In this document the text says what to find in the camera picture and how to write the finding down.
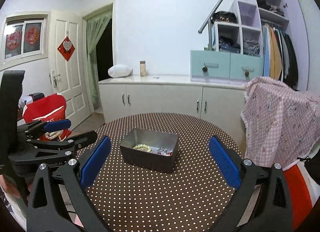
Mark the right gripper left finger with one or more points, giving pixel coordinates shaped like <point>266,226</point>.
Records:
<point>46,208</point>

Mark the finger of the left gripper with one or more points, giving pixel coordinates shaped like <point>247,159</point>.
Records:
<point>55,126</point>
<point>81,141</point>

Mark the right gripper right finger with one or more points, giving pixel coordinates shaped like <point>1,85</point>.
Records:
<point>261,201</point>

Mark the dark rectangular metal box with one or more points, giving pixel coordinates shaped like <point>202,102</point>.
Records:
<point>153,150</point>

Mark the left hand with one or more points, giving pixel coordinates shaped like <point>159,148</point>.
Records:
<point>9,187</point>

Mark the red orange chair back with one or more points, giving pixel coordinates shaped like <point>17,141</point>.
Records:
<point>300,197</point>

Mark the white panel door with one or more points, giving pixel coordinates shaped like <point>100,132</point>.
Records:
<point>68,77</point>

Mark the white low sideboard cabinet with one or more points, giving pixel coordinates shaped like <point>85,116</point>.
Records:
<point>219,102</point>

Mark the brown polka dot tablecloth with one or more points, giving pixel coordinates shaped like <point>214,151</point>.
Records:
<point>131,198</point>

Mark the white pillow bag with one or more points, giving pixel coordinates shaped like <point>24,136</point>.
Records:
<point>119,70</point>

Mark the red diamond door decoration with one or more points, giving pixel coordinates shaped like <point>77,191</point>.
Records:
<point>66,48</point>

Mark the pink patterned cloth cover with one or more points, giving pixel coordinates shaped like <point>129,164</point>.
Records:
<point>282,125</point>

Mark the beige jar on cabinet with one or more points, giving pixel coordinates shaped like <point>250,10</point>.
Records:
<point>142,68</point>

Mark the window with red paper cuts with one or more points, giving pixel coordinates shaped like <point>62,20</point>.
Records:
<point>24,38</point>

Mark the green door curtain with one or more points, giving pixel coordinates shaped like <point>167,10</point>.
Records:
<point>94,31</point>

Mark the hanging clothes row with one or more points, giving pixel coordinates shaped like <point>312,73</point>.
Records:
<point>280,60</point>

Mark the teal drawer unit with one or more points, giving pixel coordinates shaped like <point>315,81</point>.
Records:
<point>217,65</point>

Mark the white open wardrobe shelf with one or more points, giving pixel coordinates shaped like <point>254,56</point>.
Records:
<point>240,30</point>

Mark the grey metal stair rail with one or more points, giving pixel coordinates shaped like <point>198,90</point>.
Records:
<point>217,4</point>

